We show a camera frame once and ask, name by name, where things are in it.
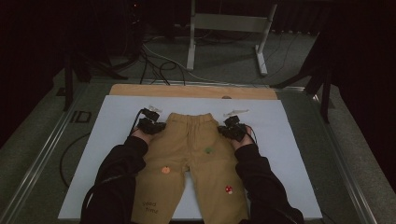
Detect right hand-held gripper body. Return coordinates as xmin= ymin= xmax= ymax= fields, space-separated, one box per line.
xmin=222 ymin=108 xmax=250 ymax=143

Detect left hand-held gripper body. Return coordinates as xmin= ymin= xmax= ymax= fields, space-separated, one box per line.
xmin=135 ymin=105 xmax=164 ymax=135

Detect tan pants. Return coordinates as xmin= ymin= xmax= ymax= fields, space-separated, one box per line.
xmin=130 ymin=112 xmax=250 ymax=224

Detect person's left hand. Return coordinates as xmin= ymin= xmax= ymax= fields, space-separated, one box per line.
xmin=130 ymin=126 xmax=154 ymax=146

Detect person's right hand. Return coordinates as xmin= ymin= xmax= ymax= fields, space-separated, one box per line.
xmin=229 ymin=124 xmax=256 ymax=152

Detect white table mat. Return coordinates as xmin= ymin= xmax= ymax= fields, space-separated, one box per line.
xmin=58 ymin=94 xmax=323 ymax=220

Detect black stand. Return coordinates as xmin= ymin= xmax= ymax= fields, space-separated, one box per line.
xmin=61 ymin=46 xmax=129 ymax=112
xmin=270 ymin=31 xmax=333 ymax=124

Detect white metal stand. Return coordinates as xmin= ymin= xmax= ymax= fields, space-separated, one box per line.
xmin=186 ymin=0 xmax=278 ymax=77

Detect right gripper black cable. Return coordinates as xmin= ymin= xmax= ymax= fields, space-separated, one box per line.
xmin=247 ymin=124 xmax=259 ymax=145

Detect black floor cables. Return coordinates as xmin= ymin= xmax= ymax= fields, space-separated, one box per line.
xmin=138 ymin=48 xmax=187 ymax=86

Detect aluminium rail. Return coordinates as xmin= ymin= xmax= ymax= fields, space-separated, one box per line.
xmin=0 ymin=83 xmax=92 ymax=224
xmin=309 ymin=92 xmax=378 ymax=224
xmin=89 ymin=77 xmax=307 ymax=91

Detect white floor cable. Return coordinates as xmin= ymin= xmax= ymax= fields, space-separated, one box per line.
xmin=142 ymin=42 xmax=269 ymax=87

